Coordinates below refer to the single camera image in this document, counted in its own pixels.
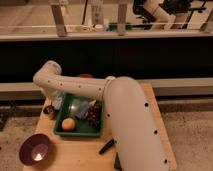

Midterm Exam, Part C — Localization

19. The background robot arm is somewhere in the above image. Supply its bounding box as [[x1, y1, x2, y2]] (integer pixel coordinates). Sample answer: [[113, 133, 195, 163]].
[[132, 0, 194, 30]]

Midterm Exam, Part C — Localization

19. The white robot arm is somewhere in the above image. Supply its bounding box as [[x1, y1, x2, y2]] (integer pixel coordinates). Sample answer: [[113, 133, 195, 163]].
[[33, 61, 171, 171]]

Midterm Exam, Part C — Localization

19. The small metal cup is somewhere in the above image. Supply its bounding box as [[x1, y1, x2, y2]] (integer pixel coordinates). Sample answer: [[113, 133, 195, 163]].
[[43, 105, 56, 120]]

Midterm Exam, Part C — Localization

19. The dark grape bunch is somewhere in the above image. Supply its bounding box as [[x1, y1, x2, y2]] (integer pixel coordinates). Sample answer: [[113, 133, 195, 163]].
[[86, 103, 101, 130]]

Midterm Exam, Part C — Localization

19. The blue sponge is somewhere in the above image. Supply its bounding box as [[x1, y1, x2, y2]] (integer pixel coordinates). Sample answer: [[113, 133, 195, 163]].
[[74, 101, 90, 118]]

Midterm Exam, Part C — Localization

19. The green plastic tray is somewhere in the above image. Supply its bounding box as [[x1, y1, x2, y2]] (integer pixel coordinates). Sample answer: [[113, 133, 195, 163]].
[[54, 94, 104, 137]]

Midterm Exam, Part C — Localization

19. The orange fruit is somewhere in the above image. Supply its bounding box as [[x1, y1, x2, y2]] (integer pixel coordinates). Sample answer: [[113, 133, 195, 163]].
[[61, 118, 76, 131]]

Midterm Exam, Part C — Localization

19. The wooden board table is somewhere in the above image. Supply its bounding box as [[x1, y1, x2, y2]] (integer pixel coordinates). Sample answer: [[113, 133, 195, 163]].
[[23, 83, 177, 171]]

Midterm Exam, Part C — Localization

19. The black rectangular remote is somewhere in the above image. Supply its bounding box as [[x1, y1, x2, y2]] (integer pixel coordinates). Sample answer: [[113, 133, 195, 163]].
[[114, 153, 122, 171]]

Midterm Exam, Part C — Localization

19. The purple bowl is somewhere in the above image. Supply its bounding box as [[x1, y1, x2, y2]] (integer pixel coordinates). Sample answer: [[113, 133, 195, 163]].
[[19, 133, 52, 166]]

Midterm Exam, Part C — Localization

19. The black handled dish brush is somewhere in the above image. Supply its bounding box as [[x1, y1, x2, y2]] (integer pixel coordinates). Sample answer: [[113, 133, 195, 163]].
[[99, 139, 115, 155]]

